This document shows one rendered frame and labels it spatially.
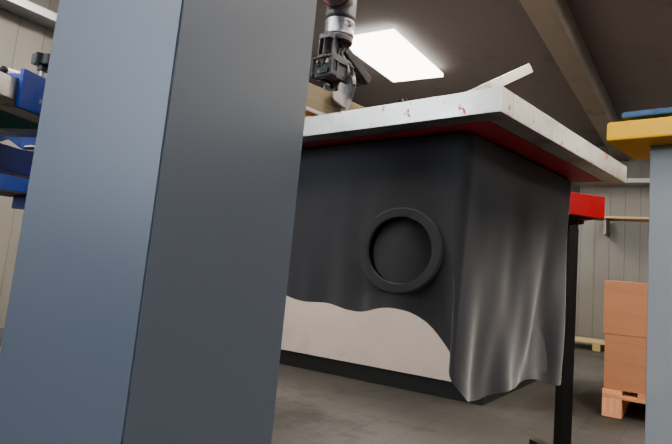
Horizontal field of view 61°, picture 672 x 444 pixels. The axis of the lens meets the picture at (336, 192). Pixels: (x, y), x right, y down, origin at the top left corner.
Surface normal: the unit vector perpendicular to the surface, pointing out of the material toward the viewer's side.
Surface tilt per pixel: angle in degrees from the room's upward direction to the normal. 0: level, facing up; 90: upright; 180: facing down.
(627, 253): 90
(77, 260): 90
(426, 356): 90
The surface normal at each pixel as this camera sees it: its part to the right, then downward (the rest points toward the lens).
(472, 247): 0.71, 0.00
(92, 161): -0.53, -0.17
